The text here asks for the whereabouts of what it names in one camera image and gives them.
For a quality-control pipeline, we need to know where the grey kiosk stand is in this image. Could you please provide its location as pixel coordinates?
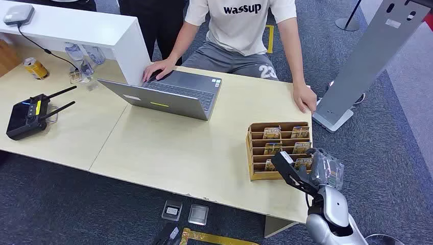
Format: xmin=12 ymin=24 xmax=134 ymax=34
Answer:
xmin=311 ymin=0 xmax=432 ymax=133

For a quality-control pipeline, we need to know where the floor socket box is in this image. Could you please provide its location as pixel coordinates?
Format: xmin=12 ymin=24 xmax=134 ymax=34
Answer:
xmin=161 ymin=200 xmax=184 ymax=222
xmin=187 ymin=203 xmax=210 ymax=226

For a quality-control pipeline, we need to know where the table leg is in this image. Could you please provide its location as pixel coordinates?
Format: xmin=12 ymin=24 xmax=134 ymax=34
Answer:
xmin=263 ymin=215 xmax=298 ymax=238

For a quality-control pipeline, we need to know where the clear water bottle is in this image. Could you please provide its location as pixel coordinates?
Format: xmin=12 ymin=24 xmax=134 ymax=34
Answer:
xmin=83 ymin=44 xmax=106 ymax=65
xmin=64 ymin=42 xmax=94 ymax=78

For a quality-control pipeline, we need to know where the grey router box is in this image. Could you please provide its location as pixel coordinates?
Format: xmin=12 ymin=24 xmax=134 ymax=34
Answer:
xmin=3 ymin=4 xmax=36 ymax=27

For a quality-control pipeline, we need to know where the person's left hand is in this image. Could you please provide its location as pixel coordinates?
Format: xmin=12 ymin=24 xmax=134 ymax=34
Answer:
xmin=292 ymin=83 xmax=318 ymax=114

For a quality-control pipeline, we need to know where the standing person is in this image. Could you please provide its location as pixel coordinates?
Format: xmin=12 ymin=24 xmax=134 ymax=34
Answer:
xmin=118 ymin=0 xmax=187 ymax=66

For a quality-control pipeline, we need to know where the black power cable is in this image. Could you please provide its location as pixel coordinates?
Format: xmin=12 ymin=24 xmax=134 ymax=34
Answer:
xmin=17 ymin=23 xmax=80 ymax=71

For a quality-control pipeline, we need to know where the black device with white label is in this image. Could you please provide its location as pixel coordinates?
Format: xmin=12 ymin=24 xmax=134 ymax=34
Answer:
xmin=150 ymin=223 xmax=182 ymax=245

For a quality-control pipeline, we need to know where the person's right hand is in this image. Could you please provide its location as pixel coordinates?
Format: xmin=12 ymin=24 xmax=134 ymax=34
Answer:
xmin=142 ymin=59 xmax=177 ymax=83

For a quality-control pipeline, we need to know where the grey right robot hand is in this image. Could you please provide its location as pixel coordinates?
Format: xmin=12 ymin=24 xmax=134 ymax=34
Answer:
xmin=271 ymin=148 xmax=345 ymax=198

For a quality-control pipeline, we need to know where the yellow floor tape frame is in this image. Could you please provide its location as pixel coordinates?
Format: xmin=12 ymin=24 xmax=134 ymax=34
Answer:
xmin=180 ymin=227 xmax=261 ymax=245

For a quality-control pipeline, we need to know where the white floor cable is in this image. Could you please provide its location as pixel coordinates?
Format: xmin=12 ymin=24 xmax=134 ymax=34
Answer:
xmin=365 ymin=233 xmax=406 ymax=245

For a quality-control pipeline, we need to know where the seated person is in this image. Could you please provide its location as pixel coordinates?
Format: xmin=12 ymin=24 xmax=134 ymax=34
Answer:
xmin=142 ymin=0 xmax=318 ymax=114

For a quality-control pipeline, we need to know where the black remote controller with antennas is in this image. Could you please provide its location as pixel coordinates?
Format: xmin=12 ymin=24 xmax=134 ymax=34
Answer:
xmin=6 ymin=85 xmax=78 ymax=141

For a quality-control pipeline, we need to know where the small clear glass jar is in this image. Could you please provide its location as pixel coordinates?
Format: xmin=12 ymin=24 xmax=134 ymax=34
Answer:
xmin=68 ymin=67 xmax=92 ymax=85

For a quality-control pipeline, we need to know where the yellow drink can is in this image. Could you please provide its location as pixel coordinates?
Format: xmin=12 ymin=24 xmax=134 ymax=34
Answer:
xmin=22 ymin=57 xmax=50 ymax=81

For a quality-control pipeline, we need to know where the yellow floor tape strip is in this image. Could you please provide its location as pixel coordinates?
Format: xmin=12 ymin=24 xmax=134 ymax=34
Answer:
xmin=265 ymin=24 xmax=275 ymax=54

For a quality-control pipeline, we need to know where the person's hand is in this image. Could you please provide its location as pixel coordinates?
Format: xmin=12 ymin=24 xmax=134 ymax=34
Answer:
xmin=292 ymin=83 xmax=318 ymax=114
xmin=142 ymin=59 xmax=177 ymax=83

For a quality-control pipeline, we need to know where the grey laptop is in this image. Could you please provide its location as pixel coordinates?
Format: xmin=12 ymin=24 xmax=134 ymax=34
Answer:
xmin=97 ymin=69 xmax=223 ymax=121

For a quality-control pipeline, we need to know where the white desk shelf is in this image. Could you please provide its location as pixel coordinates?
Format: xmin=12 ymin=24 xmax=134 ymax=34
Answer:
xmin=0 ymin=0 xmax=152 ymax=87

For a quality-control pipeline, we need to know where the wooden card holder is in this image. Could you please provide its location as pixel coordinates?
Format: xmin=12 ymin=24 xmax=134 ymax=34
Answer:
xmin=246 ymin=121 xmax=314 ymax=181

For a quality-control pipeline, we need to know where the stanchion post with round base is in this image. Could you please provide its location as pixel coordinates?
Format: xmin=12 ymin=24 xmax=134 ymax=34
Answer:
xmin=334 ymin=0 xmax=363 ymax=32

